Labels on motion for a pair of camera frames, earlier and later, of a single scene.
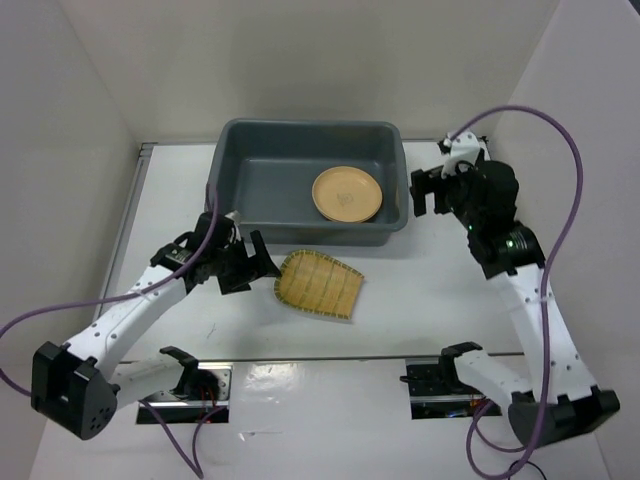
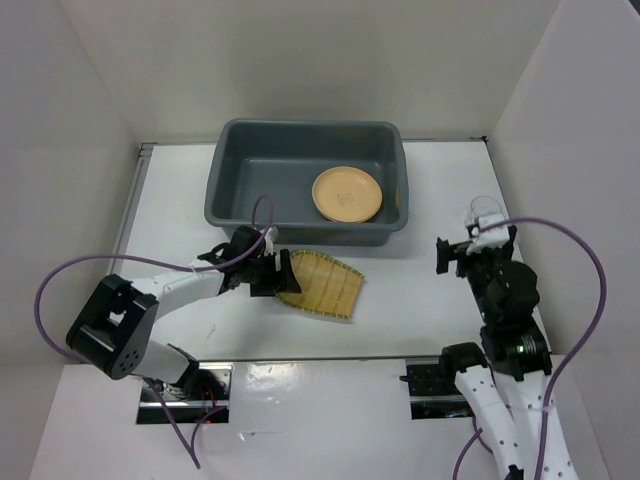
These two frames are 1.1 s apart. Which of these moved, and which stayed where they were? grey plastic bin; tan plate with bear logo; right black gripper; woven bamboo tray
Moved: right black gripper
Stayed: grey plastic bin; tan plate with bear logo; woven bamboo tray
